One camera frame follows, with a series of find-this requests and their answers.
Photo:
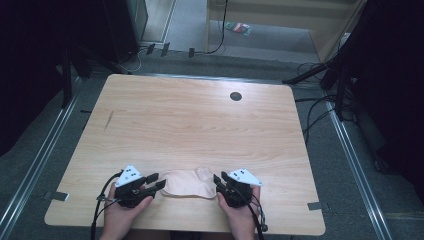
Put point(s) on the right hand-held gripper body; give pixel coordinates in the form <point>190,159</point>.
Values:
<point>245,176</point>

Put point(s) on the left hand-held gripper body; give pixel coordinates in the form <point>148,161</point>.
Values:
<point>130,176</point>

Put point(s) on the person's left hand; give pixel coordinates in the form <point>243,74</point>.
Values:
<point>121,220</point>

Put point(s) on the person's right hand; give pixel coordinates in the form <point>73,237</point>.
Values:
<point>241,221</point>

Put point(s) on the grey tape piece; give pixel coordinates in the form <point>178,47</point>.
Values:
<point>56,196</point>
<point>315,206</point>

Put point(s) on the black round table grommet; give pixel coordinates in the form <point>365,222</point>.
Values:
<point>235,96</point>

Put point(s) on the black metal stand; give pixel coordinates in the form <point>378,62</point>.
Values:
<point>308,74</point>
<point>67,80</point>

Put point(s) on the black cabinet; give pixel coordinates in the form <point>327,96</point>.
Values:
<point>123,30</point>

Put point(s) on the colourful packet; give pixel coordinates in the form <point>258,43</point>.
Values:
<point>238,28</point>

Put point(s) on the dark curtain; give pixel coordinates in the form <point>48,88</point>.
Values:
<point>26,66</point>
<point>396,83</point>

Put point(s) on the light wooden partition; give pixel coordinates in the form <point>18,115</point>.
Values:
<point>326,36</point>

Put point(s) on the metal floor rail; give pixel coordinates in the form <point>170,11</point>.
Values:
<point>36,160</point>
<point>356,173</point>

